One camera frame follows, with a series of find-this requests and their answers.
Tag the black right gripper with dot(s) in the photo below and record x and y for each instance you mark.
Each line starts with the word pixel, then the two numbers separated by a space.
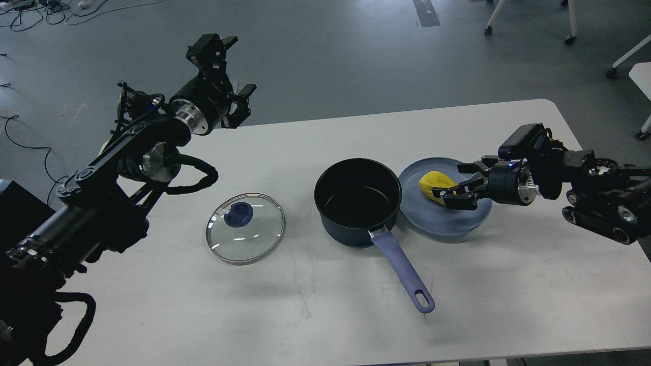
pixel 508 183

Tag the glass pot lid blue knob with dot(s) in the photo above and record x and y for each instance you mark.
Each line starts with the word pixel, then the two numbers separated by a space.
pixel 245 229

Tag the dark blue saucepan purple handle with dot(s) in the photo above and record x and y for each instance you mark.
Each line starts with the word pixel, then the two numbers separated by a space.
pixel 358 200

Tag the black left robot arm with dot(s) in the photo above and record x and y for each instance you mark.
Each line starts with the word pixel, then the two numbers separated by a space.
pixel 105 205

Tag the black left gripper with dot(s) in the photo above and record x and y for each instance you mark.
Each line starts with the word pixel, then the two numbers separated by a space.
pixel 201 104

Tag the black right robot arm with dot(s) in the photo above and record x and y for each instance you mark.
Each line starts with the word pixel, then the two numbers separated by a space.
pixel 607 198

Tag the white furniture leg right edge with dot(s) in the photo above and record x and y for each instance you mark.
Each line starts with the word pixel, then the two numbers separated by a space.
pixel 640 75

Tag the black box at left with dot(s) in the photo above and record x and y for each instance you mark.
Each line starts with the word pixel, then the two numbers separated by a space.
pixel 21 213

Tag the blue round plate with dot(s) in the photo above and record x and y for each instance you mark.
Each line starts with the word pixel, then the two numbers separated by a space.
pixel 429 216

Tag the yellow potato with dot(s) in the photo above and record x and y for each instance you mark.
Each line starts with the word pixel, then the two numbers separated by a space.
pixel 435 179

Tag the white chair legs with casters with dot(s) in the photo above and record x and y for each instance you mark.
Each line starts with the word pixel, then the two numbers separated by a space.
pixel 561 20

